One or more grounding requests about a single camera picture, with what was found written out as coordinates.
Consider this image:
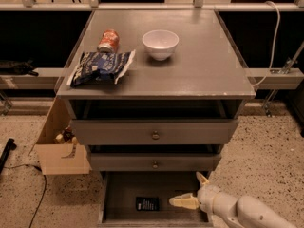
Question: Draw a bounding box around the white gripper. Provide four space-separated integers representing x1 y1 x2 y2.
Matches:
169 172 220 214

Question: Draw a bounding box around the dark blue rxbar wrapper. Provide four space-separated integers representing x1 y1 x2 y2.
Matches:
136 197 160 211

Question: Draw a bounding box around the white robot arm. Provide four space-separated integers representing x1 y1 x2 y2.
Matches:
169 172 297 228

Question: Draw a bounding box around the grey open bottom drawer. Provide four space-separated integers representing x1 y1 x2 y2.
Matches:
98 172 213 228

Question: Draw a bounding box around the grey wooden drawer cabinet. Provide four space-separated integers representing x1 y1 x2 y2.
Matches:
57 9 256 160

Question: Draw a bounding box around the grey middle drawer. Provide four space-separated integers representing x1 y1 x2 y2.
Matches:
89 153 221 171

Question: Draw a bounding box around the grey top drawer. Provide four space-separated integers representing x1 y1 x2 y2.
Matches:
70 120 238 145

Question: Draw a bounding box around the cardboard box with items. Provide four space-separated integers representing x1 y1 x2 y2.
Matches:
34 98 90 175

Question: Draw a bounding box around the white ceramic bowl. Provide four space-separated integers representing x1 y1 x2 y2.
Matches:
142 29 180 61

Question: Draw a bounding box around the blue white chip bag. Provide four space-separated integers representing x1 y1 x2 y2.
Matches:
66 50 136 87

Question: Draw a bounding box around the orange soda can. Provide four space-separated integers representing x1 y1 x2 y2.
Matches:
97 29 120 53

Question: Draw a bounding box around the black bar on floor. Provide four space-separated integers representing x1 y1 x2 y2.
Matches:
0 138 16 174

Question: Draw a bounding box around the black object on left ledge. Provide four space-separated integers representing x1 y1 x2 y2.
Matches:
0 60 39 77

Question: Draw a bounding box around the white hanging cable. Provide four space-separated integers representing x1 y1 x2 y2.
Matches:
252 1 281 88

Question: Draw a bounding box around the black floor cable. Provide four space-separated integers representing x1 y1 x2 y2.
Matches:
3 163 48 228

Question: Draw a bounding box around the metal rail frame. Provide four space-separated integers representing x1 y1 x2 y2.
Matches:
0 0 303 11

